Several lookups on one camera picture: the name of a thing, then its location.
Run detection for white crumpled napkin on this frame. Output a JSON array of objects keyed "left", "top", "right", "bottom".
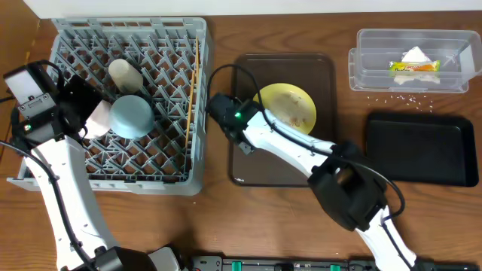
[{"left": 391, "top": 47, "right": 440, "bottom": 85}]

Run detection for dark brown serving tray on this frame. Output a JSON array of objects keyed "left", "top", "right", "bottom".
[{"left": 229, "top": 53, "right": 337, "bottom": 187}]

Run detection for grey dish rack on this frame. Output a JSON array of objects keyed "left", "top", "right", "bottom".
[{"left": 6, "top": 17, "right": 212, "bottom": 196}]

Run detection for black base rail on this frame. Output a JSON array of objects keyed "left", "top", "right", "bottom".
[{"left": 188, "top": 254, "right": 482, "bottom": 271}]

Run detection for clear plastic bin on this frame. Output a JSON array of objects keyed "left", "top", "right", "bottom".
[{"left": 349, "top": 29, "right": 481, "bottom": 93}]

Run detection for light blue bowl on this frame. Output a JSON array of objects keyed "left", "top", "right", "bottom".
[{"left": 108, "top": 95, "right": 154, "bottom": 139}]

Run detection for white cup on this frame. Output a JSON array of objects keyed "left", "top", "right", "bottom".
[{"left": 108, "top": 59, "right": 143, "bottom": 94}]

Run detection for black tray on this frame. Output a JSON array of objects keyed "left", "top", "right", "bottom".
[{"left": 365, "top": 112, "right": 479, "bottom": 187}]

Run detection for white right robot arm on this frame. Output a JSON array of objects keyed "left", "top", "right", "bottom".
[{"left": 206, "top": 93, "right": 417, "bottom": 270}]

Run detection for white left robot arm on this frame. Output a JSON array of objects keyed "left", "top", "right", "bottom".
[{"left": 4, "top": 60, "right": 185, "bottom": 271}]

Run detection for yellow snack wrapper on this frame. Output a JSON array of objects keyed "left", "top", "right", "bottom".
[{"left": 389, "top": 60, "right": 440, "bottom": 72}]

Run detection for rice and food scraps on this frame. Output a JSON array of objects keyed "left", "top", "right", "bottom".
[{"left": 278, "top": 93, "right": 310, "bottom": 128}]

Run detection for yellow plate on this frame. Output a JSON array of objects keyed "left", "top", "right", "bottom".
[{"left": 260, "top": 83, "right": 316, "bottom": 134}]

